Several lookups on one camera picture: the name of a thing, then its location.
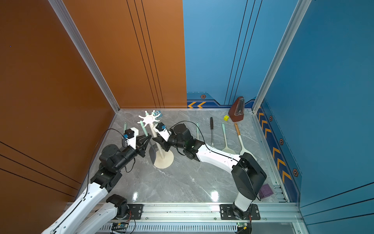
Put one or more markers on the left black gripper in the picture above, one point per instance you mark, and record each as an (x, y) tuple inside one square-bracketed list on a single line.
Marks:
[(139, 145)]

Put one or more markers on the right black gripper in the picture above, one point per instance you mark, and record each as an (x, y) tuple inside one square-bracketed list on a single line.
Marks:
[(164, 144)]

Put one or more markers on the white utensil rack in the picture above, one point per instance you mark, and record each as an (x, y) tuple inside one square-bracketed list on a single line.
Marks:
[(161, 157)]

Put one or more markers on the mint handle cream turner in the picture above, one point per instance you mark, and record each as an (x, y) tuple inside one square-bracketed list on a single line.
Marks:
[(197, 130)]

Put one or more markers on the black handle metal utensil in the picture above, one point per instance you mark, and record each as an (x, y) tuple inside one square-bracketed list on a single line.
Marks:
[(211, 129)]

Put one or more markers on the mint handle white spatula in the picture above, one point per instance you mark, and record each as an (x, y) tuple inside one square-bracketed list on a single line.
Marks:
[(226, 148)]

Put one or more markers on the wooden handle white spatula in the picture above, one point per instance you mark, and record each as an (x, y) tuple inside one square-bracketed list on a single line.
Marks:
[(243, 149)]

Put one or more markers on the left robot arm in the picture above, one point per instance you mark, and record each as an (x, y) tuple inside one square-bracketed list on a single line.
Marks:
[(76, 219)]

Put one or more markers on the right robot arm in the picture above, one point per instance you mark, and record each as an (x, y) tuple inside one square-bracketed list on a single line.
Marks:
[(248, 175)]

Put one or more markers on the small blue owl toy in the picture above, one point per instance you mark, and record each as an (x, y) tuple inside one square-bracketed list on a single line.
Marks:
[(158, 113)]

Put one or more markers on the dark red metronome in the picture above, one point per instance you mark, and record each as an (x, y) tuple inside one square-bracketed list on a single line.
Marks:
[(236, 112)]

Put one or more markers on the left green circuit board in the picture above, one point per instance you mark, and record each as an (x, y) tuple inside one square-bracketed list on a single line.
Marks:
[(119, 227)]

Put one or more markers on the green circuit board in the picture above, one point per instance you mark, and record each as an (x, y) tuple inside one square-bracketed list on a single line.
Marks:
[(244, 228), (119, 227)]

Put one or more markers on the right green circuit board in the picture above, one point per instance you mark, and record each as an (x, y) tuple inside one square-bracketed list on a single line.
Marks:
[(244, 228)]

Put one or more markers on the purple flat block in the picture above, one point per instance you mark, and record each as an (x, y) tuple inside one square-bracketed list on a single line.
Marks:
[(265, 191)]

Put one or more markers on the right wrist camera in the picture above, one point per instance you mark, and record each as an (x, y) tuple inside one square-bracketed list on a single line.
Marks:
[(161, 129)]

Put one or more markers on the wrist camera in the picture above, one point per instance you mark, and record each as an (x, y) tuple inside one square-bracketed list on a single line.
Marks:
[(161, 129), (130, 137)]

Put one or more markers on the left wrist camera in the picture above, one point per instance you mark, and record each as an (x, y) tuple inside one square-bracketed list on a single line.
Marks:
[(130, 137)]

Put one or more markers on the mint handle grey turner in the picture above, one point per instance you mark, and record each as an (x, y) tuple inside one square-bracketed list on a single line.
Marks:
[(152, 150)]

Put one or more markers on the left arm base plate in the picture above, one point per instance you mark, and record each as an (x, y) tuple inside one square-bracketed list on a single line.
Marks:
[(129, 211)]

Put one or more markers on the aluminium front rail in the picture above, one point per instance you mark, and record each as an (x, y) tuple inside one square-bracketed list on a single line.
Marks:
[(210, 212)]

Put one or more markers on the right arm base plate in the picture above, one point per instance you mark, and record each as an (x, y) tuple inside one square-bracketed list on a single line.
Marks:
[(231, 212)]

